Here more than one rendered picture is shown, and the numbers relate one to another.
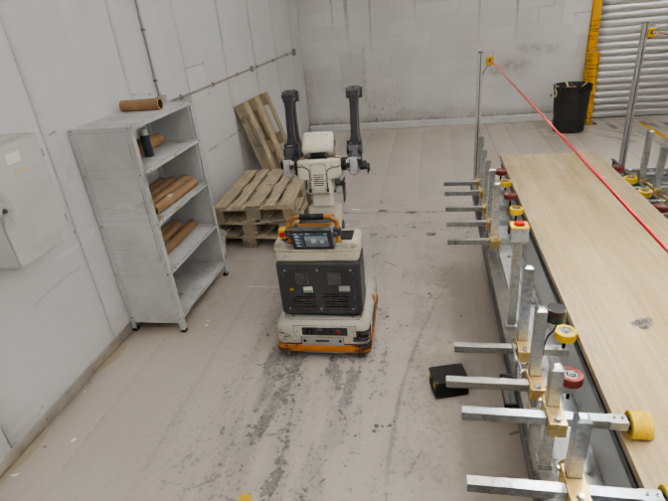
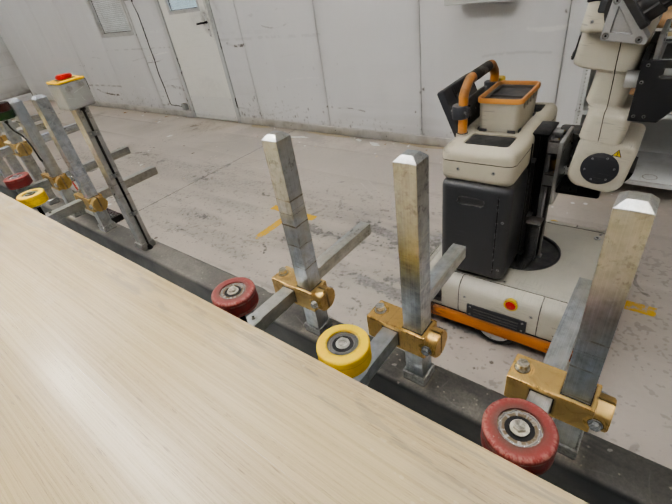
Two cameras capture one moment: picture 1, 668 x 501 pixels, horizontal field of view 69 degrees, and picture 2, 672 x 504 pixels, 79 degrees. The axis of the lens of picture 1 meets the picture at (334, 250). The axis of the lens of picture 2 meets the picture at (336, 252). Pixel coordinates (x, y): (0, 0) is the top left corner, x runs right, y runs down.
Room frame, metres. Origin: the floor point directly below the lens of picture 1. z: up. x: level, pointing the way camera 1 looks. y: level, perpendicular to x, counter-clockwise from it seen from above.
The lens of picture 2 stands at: (2.96, -1.49, 1.36)
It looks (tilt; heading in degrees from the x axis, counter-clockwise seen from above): 34 degrees down; 120
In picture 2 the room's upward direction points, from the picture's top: 10 degrees counter-clockwise
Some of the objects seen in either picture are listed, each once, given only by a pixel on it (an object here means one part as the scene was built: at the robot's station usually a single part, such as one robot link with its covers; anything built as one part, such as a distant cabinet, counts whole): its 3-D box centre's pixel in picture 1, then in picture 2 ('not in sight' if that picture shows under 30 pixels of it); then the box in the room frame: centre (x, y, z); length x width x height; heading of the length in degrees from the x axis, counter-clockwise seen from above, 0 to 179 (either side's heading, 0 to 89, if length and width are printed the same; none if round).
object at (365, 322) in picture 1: (330, 311); (519, 272); (2.94, 0.07, 0.16); 0.67 x 0.64 x 0.25; 169
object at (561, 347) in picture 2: (478, 209); (554, 366); (3.02, -0.99, 0.80); 0.43 x 0.03 x 0.04; 77
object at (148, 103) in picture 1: (141, 104); not in sight; (3.69, 1.28, 1.59); 0.30 x 0.08 x 0.08; 77
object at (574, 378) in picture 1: (569, 385); (23, 189); (1.28, -0.76, 0.85); 0.08 x 0.08 x 0.11
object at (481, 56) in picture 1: (483, 119); not in sight; (3.83, -1.26, 1.20); 0.15 x 0.12 x 1.00; 167
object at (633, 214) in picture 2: (486, 193); (587, 359); (3.05, -1.05, 0.89); 0.04 x 0.04 x 0.48; 77
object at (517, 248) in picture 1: (514, 284); (116, 183); (1.84, -0.78, 0.93); 0.05 x 0.05 x 0.45; 77
